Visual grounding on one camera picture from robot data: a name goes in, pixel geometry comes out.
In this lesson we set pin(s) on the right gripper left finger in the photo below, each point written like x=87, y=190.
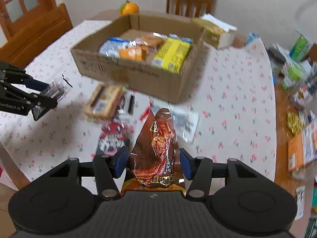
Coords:
x=106, y=169

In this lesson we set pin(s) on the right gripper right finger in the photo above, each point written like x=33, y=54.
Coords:
x=199, y=171

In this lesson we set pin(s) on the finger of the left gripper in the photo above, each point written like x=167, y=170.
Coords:
x=35, y=84
x=19, y=102

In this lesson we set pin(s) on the black red squid snack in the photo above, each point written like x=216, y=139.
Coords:
x=113, y=137

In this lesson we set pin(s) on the brown orange snack packet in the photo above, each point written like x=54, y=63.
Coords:
x=154, y=162

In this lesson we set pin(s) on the white red snack packet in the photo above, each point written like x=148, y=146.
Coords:
x=185, y=123

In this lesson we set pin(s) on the wafer biscuit pack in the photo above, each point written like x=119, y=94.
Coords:
x=103, y=102

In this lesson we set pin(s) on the small black red snack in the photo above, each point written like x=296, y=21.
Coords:
x=126, y=104

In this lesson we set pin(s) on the white blue foil pouch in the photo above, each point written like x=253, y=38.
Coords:
x=111, y=47

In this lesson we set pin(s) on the orange snack packets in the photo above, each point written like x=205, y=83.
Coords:
x=132, y=53

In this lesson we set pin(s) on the yellow blue snack bag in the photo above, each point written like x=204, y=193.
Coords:
x=172, y=54

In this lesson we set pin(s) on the dark blue clear snack pack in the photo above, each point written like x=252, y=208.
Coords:
x=56, y=91

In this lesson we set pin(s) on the round pastry pink pack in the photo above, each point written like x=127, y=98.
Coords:
x=151, y=40

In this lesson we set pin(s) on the wooden chair at left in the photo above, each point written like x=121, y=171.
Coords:
x=33, y=39

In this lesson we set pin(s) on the wooden door with window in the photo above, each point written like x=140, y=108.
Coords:
x=15, y=14

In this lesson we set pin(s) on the cardboard box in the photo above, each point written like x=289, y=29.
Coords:
x=150, y=53

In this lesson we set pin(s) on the small white card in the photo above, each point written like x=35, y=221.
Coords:
x=300, y=200

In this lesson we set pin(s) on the orange with leaf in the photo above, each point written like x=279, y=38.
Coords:
x=128, y=8

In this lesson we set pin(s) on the clear jar with sachets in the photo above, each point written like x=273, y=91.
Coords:
x=304, y=92

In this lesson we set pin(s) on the green lid jar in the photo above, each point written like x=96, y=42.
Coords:
x=291, y=78

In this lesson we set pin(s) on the black lid jar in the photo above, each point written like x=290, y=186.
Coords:
x=277, y=60

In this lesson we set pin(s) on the gold tissue box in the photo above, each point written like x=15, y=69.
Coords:
x=218, y=33

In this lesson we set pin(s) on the light blue box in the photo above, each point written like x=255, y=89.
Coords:
x=252, y=36

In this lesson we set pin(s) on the green white carton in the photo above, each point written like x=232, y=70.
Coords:
x=300, y=48

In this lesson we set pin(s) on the gold chain trinket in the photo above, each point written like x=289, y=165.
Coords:
x=295, y=122

